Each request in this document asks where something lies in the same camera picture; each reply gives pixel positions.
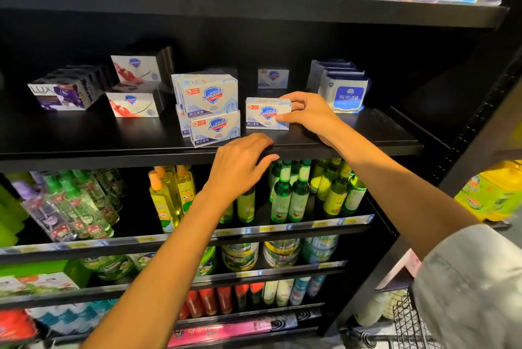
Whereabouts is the person's right hand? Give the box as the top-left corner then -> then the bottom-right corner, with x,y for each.
276,90 -> 347,146

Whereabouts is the person's left hand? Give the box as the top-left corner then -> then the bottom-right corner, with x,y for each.
204,132 -> 281,207

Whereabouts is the single white blue soap box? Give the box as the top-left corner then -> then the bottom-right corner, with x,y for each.
245,97 -> 293,132
171,74 -> 240,119
189,110 -> 243,148

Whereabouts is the black store shelf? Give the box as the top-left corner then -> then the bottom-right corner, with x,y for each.
0,0 -> 522,349

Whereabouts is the black wire shopping cart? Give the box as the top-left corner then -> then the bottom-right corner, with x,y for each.
343,288 -> 442,349

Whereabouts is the person's right forearm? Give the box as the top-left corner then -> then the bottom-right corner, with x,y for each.
330,124 -> 482,262

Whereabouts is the person's left forearm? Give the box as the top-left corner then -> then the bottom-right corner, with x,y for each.
82,198 -> 225,349

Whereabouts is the row of white upright packs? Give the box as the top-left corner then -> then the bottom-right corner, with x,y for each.
307,59 -> 372,114

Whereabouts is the row of white blue soap boxes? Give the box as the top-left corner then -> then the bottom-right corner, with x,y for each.
257,67 -> 290,90

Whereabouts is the green lidded wipe tub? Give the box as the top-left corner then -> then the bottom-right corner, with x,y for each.
302,234 -> 340,265
196,245 -> 219,278
263,239 -> 303,269
222,242 -> 260,272

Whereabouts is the row of white red soap boxes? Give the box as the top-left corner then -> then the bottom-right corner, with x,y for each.
106,46 -> 176,119

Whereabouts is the row of white small bottles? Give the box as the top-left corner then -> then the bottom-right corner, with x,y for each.
261,273 -> 327,307

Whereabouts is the long pink packet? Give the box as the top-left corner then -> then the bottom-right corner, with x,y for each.
167,312 -> 299,348

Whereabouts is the yellow detergent jug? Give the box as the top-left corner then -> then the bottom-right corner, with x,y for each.
455,161 -> 522,222

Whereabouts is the row of purple soap boxes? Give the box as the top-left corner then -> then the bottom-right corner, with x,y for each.
27,64 -> 115,111

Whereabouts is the cream white pouch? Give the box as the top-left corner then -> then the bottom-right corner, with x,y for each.
355,291 -> 393,328

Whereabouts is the green white box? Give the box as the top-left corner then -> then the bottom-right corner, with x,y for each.
0,259 -> 91,297

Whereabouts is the red snack packet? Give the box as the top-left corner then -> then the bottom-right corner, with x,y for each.
0,309 -> 38,341

